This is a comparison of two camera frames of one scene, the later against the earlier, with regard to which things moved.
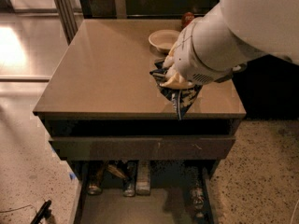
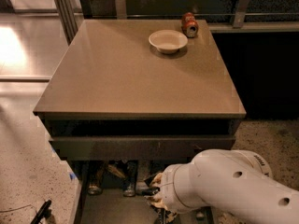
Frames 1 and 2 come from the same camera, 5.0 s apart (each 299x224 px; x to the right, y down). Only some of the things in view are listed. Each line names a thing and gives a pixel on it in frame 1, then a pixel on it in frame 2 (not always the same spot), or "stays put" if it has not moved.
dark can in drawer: (130, 188) stays put
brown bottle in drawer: (95, 174) stays put
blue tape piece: (72, 175) stays put
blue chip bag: (181, 98) -> (163, 217)
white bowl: (163, 39) stays put
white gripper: (184, 54) -> (170, 186)
